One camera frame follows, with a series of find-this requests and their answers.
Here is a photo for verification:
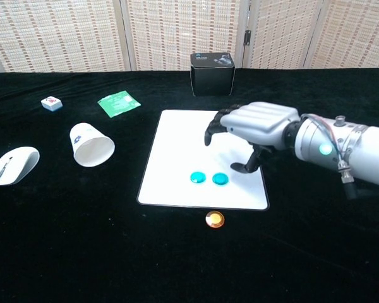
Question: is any right wrist cable bundle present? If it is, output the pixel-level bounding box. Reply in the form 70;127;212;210
303;114;369;200

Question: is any black cardboard box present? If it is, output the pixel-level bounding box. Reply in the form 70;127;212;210
189;52;236;97

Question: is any white computer mouse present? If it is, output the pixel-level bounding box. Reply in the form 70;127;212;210
0;146;40;186

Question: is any orange disc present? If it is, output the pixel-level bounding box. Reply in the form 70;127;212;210
205;210;226;229

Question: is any white mahjong tile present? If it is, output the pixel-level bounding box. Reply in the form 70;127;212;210
40;96;64;112

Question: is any white paper cup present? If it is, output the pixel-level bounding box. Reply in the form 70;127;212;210
69;122;116;168

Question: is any woven bamboo folding screen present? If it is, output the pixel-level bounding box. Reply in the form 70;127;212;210
0;0;379;74

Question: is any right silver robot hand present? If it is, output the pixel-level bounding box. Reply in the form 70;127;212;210
203;101;301;175

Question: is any black velvet tablecloth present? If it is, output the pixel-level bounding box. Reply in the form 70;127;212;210
0;66;379;303

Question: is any teal disc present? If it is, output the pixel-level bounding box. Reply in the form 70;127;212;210
188;171;207;184
212;172;230;186

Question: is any green foil sachet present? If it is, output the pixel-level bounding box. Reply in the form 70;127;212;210
97;90;142;119

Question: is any white rectangular magnetic board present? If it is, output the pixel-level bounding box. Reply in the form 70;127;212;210
136;109;270;211

